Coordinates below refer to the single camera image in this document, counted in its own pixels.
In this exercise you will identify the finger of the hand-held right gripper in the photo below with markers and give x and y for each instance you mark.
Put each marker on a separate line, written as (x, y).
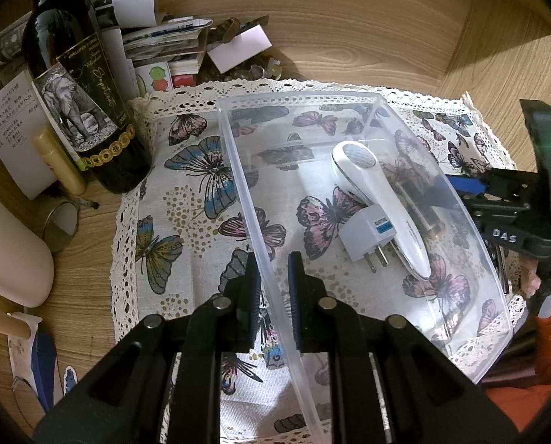
(446, 199)
(470, 185)

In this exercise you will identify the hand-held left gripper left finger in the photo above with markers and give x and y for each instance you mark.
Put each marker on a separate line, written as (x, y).
(255, 286)

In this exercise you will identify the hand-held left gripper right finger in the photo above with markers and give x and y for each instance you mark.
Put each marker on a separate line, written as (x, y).
(294, 296)

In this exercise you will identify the clear plastic storage box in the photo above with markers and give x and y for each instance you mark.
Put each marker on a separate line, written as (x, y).
(257, 222)

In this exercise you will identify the person's right hand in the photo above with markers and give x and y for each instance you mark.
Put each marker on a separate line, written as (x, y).
(530, 277)

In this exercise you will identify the white handheld massager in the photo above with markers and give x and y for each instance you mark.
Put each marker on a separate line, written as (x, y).
(386, 194)

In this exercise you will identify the white plug adapter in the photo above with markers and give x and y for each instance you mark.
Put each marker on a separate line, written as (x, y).
(363, 236)

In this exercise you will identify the butterfly print lace mat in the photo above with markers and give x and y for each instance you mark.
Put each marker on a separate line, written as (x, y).
(187, 222)

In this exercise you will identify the small round mirror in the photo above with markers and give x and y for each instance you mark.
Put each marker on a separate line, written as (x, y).
(48, 229)

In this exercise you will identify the pile of metal caps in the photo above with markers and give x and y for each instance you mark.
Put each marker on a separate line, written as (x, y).
(252, 71)

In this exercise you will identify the blue flat piece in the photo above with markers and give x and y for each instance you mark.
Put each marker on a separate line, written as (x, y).
(46, 370)

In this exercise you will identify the red and white small box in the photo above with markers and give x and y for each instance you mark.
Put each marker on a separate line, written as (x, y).
(183, 74)

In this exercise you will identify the person's orange clothing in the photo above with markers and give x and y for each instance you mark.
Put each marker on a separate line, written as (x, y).
(521, 411)

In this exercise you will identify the frog picture card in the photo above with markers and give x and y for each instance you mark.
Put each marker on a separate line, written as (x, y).
(157, 76)

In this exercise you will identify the beige lip balm tube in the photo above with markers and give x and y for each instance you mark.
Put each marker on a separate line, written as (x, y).
(58, 162)

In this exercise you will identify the pale blank card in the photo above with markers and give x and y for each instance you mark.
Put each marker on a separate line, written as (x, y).
(241, 48)

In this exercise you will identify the white printed paper strip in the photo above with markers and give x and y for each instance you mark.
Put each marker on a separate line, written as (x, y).
(21, 347)

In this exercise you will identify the white cylindrical container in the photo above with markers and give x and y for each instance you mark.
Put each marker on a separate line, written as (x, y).
(11, 259)

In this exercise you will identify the wooden rod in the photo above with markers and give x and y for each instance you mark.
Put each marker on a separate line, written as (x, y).
(2, 323)

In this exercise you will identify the dark wine bottle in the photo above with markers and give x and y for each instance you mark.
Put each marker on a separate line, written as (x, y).
(72, 101)

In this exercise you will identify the handwritten note paper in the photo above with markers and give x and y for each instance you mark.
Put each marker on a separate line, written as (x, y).
(11, 125)

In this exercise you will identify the pile of papers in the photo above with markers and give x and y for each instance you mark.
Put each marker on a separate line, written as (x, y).
(136, 14)

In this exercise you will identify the rolled printed paper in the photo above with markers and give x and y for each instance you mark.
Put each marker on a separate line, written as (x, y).
(7, 44)

